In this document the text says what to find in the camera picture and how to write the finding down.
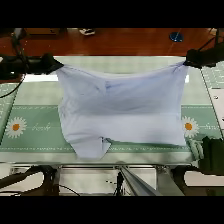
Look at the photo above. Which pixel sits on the light blue T-shirt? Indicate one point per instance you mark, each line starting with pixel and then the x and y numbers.
pixel 126 110

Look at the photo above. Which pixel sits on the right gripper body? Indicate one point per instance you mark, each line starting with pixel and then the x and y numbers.
pixel 194 59

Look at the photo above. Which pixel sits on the dark green garment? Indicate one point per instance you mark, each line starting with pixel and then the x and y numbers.
pixel 213 155

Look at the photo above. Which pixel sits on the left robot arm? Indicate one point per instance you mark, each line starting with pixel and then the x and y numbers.
pixel 16 65

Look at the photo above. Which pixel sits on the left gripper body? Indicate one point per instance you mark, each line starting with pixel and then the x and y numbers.
pixel 50 63

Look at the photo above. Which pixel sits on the white striped garment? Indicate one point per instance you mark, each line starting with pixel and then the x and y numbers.
pixel 196 148

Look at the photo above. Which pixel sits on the blue round floor disc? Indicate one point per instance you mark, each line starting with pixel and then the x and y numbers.
pixel 176 36

